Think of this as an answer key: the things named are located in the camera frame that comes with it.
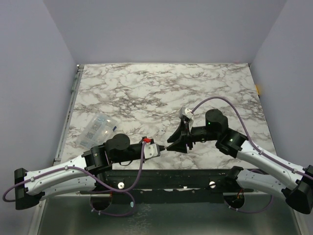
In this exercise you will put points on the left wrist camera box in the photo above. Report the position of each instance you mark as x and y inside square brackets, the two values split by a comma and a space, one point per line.
[151, 150]

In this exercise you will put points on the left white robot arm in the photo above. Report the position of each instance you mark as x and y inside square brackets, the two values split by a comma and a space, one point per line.
[82, 173]

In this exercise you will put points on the left side metal rail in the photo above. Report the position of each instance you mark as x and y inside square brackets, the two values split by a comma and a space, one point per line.
[77, 77]

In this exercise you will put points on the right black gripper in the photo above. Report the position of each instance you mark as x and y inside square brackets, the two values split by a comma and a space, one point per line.
[187, 137]

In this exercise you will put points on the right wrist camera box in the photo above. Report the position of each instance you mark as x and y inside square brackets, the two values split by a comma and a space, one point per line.
[186, 114]

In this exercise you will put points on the clear plastic parts box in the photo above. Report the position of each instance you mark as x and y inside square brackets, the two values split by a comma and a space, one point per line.
[97, 132]

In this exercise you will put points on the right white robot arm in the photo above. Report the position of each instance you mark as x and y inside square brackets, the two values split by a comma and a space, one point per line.
[283, 179]

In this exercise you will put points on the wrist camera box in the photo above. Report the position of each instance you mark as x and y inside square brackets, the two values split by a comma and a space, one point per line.
[151, 150]
[186, 114]

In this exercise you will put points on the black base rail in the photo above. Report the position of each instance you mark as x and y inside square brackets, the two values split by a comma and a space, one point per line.
[170, 186]

